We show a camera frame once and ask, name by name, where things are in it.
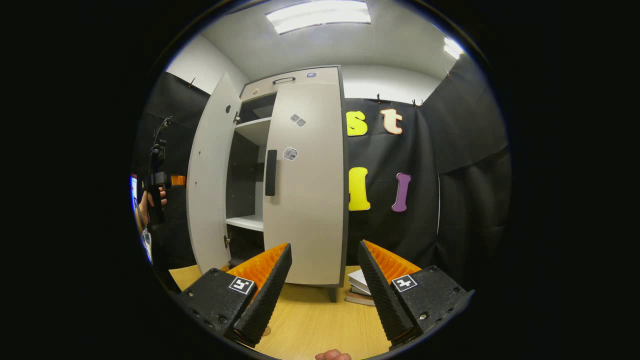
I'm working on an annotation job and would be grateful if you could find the grey cabinet door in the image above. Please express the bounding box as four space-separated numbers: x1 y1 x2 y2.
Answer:
262 82 346 287
186 74 244 275

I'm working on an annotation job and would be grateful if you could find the grey cabinet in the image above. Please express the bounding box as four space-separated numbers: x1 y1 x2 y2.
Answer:
224 65 350 304

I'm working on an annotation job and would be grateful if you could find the brown book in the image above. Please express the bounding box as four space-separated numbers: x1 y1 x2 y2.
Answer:
345 292 376 307

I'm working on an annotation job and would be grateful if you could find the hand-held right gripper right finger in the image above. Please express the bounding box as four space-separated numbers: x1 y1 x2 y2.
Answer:
357 239 475 347

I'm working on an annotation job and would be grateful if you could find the grey cabinet drawer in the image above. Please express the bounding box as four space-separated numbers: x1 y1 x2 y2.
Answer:
240 66 341 101

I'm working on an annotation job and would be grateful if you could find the white cover book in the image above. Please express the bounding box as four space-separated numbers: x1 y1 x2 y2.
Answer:
347 269 374 296

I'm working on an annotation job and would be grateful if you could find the small ceiling light panel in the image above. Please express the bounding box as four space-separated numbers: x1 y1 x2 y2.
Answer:
443 36 465 61

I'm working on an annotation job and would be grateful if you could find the large ceiling light panel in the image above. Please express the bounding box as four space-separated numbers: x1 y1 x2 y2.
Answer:
265 0 372 36

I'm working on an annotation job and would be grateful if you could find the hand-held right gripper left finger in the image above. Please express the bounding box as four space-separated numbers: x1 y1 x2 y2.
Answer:
174 242 293 349

